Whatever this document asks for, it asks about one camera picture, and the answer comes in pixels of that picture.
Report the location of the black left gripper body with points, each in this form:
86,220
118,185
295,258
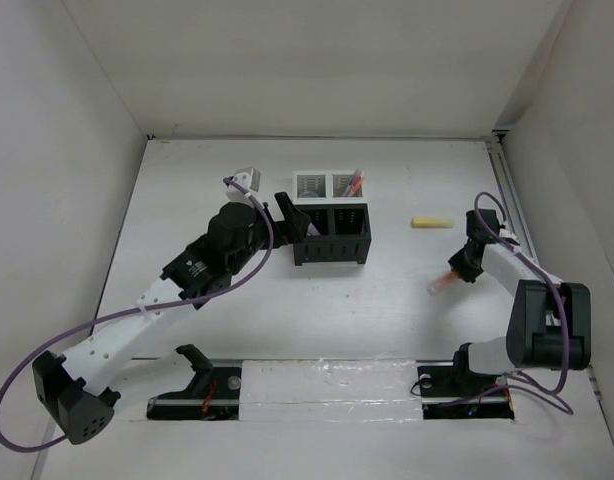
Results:
260,232

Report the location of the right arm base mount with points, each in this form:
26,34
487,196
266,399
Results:
448,390

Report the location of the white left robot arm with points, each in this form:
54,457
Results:
86,385

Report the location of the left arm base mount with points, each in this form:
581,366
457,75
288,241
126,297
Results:
213,393

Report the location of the pink highlighter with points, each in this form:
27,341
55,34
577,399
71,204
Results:
313,231

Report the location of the clear jar of paperclips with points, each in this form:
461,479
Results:
310,193

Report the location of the black slotted organizer box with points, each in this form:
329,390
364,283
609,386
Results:
344,235

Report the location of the orange capped clear marker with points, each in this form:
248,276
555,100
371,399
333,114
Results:
441,283

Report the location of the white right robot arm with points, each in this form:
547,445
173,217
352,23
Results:
550,322

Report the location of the white slotted organizer box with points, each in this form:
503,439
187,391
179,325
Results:
330,183

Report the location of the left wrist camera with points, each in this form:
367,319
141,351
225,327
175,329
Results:
247,178

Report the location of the yellow highlighter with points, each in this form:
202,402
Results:
431,223

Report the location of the orange red pen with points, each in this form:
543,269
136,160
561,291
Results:
354,186

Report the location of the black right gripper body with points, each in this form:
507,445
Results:
466,268

